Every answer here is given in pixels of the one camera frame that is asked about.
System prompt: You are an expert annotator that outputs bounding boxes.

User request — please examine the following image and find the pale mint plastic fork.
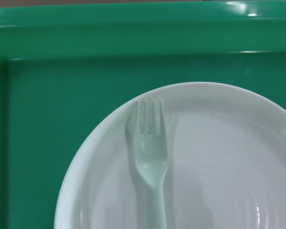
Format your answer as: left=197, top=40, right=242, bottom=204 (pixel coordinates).
left=126, top=100, right=169, bottom=229

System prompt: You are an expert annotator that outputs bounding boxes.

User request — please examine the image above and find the white round plate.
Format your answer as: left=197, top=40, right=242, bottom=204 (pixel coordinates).
left=54, top=82, right=286, bottom=229

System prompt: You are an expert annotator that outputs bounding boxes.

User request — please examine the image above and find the green plastic tray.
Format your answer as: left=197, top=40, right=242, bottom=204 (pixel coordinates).
left=0, top=0, right=286, bottom=229

